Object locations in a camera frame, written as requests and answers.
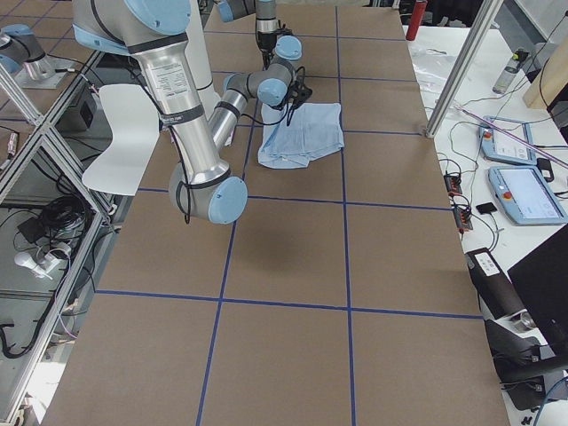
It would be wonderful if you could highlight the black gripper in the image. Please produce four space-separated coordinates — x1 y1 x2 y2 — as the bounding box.
257 32 276 69
286 86 302 126

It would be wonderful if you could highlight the light blue button shirt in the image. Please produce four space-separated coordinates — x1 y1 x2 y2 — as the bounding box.
257 103 344 170

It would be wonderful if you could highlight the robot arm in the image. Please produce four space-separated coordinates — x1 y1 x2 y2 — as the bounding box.
72 1 312 224
217 0 279 69

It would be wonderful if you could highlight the clear plastic bag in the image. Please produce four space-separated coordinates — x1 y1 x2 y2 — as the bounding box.
409 46 457 94

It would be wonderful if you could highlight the red cylinder bottle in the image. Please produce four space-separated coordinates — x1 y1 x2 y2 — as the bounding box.
406 0 428 41

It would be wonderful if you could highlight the far teach pendant tablet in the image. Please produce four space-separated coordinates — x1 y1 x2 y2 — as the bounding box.
479 115 537 166

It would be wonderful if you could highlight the teach pendant tablet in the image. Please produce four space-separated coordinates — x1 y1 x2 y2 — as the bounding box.
479 115 537 166
487 165 567 225

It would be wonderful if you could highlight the clear water bottle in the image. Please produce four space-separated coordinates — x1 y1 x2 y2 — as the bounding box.
492 47 530 94

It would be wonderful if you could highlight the near teach pendant tablet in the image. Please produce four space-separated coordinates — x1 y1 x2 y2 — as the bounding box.
487 165 567 225

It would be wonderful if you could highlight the black cylinder device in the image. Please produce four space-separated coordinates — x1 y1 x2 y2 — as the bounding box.
464 248 526 320

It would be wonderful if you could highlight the black monitor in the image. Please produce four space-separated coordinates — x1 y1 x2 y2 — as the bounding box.
508 226 568 354

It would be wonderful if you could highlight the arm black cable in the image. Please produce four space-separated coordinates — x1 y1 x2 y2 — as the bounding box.
239 66 307 178

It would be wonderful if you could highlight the white camera mast pedestal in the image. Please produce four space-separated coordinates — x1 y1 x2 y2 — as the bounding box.
185 0 223 106

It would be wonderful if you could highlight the aluminium frame post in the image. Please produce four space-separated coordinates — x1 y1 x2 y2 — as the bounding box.
424 0 503 138

